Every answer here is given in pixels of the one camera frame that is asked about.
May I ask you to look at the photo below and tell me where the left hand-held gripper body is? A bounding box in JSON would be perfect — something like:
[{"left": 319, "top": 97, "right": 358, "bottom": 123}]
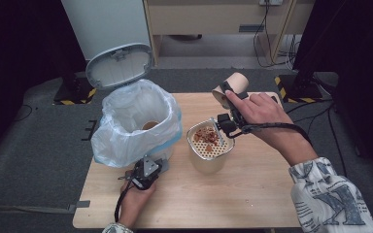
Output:
[{"left": 119, "top": 154, "right": 163, "bottom": 191}]

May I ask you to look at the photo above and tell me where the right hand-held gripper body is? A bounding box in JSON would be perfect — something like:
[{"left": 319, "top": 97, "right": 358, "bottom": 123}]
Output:
[{"left": 211, "top": 108, "right": 252, "bottom": 148}]

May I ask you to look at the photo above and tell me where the pile of brown food scraps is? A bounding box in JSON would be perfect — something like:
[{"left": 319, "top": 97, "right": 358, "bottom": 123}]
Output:
[{"left": 192, "top": 125, "right": 221, "bottom": 153}]

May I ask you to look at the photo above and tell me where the beige perforated strainer insert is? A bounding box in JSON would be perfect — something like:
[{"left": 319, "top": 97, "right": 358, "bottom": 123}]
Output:
[{"left": 190, "top": 124, "right": 232, "bottom": 159}]

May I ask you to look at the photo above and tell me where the beige container with silver rim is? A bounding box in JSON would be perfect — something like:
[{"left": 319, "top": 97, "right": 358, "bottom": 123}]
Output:
[{"left": 186, "top": 118, "right": 236, "bottom": 176}]

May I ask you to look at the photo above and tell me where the white lidded pedal trash bin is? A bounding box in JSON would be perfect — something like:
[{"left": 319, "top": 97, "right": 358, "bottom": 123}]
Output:
[{"left": 85, "top": 43, "right": 184, "bottom": 175}]

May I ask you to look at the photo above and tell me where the person's right hand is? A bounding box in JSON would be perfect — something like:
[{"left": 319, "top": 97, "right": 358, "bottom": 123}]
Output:
[{"left": 224, "top": 90, "right": 294, "bottom": 147}]

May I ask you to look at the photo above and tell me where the person's left hand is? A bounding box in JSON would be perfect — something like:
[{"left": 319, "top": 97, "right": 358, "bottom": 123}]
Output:
[{"left": 119, "top": 182, "right": 158, "bottom": 229}]

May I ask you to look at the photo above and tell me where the translucent white bin liner bag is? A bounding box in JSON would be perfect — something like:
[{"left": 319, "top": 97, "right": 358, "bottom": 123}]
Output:
[{"left": 90, "top": 79, "right": 183, "bottom": 169}]

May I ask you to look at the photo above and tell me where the black stand hazard-striped base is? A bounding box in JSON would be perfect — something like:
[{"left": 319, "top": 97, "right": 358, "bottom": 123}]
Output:
[
  {"left": 274, "top": 69, "right": 324, "bottom": 105},
  {"left": 52, "top": 69, "right": 98, "bottom": 106}
]

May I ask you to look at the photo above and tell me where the light wooden desk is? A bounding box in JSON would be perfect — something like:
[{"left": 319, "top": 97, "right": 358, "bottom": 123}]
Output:
[{"left": 142, "top": 0, "right": 315, "bottom": 66}]

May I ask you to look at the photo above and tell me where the grey tape strip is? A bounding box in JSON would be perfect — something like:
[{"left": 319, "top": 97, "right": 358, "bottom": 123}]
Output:
[{"left": 0, "top": 200, "right": 91, "bottom": 215}]

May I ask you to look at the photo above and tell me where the white power strip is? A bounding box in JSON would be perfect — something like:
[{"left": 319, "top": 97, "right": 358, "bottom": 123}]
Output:
[{"left": 259, "top": 0, "right": 284, "bottom": 7}]

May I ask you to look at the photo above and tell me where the black curtain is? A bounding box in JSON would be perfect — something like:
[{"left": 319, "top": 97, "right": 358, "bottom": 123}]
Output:
[
  {"left": 292, "top": 0, "right": 373, "bottom": 178},
  {"left": 0, "top": 0, "right": 90, "bottom": 171}
]

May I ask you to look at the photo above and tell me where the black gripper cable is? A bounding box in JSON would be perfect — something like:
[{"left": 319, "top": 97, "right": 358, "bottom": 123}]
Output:
[
  {"left": 114, "top": 180, "right": 134, "bottom": 223},
  {"left": 239, "top": 121, "right": 314, "bottom": 145}
]

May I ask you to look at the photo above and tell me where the black hanging cable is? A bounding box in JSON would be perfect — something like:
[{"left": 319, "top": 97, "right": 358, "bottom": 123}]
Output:
[{"left": 253, "top": 0, "right": 294, "bottom": 69}]

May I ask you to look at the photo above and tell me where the white cables bundle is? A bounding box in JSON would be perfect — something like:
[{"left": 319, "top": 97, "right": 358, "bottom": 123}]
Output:
[{"left": 278, "top": 34, "right": 302, "bottom": 71}]

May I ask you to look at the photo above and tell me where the long black floor cable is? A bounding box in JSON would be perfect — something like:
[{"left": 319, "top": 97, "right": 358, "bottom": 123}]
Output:
[{"left": 327, "top": 103, "right": 349, "bottom": 178}]

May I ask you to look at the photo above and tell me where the thin black floor cable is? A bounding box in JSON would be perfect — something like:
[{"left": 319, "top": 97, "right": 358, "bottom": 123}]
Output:
[{"left": 13, "top": 104, "right": 34, "bottom": 123}]

